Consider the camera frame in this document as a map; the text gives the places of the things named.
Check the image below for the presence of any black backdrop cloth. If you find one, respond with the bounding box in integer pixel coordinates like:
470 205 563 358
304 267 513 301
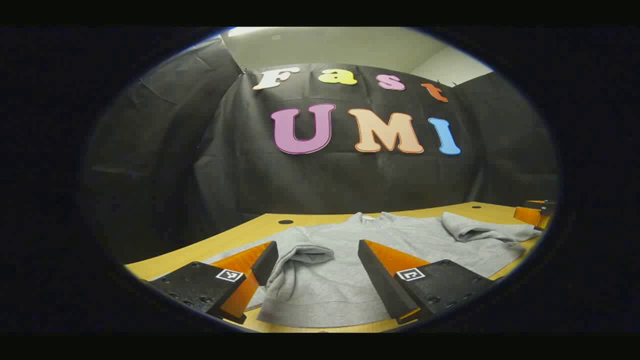
82 37 560 266

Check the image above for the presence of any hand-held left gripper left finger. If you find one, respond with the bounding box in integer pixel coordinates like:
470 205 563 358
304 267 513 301
145 240 279 325

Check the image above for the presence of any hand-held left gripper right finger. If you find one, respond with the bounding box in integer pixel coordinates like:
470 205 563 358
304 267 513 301
357 239 496 325

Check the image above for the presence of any grey sweatshirt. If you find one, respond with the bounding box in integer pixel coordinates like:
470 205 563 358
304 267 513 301
202 211 543 329

